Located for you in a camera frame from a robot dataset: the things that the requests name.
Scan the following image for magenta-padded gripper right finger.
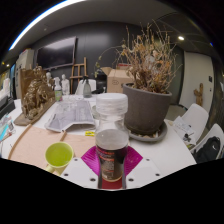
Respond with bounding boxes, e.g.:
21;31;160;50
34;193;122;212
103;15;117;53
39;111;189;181
123;145;164;189

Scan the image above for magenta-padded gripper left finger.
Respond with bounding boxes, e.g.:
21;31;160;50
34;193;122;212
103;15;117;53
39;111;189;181
60;145;100;190

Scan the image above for clear white-capped drink bottle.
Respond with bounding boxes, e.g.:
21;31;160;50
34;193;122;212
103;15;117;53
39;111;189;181
94;92;130;183

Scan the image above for yellow-green mug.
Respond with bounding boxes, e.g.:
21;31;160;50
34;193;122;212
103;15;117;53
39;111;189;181
44;141;75;176

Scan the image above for grey plant saucer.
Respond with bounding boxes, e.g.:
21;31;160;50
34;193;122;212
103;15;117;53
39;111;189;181
128;121;169;143

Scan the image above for printed grey paper sheet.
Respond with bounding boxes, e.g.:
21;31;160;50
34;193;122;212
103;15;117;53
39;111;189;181
44;98;96;133

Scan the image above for dried plant in grey pot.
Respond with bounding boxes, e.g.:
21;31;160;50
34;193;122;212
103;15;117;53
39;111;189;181
94;21;183;136

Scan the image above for papers on chair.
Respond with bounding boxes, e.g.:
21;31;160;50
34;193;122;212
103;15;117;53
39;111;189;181
173;115;196;146

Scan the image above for black backpack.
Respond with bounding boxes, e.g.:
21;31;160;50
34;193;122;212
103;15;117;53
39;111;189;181
194;135;222;164

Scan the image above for white spray bottle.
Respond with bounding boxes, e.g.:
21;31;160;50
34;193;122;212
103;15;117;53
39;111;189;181
53;77;64;102

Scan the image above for brown cardboard box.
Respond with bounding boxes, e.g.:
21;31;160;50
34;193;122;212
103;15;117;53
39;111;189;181
100;66;134;94

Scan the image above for small white plaster bust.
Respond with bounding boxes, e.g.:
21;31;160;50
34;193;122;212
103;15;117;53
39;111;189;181
61;73;71;96

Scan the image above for colourful book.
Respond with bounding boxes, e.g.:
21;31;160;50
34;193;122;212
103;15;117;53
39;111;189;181
0;114;16;143

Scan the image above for wooden easel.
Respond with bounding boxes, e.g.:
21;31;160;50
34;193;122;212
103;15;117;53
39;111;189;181
69;56;88;95

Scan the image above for black flat box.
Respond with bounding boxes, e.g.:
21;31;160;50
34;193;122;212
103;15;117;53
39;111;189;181
0;96;16;119

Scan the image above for white cabinet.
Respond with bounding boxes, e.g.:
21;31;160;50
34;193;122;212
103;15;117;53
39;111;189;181
14;49;35;71

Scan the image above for long ceiling light strip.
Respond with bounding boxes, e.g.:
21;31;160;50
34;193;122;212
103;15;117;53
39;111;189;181
8;0;88;51

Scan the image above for wooden wall figure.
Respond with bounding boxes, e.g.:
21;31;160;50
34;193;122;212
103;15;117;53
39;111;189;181
194;83;204;107

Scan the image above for black wall screen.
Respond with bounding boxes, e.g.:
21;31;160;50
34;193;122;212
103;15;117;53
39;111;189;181
35;35;78;71

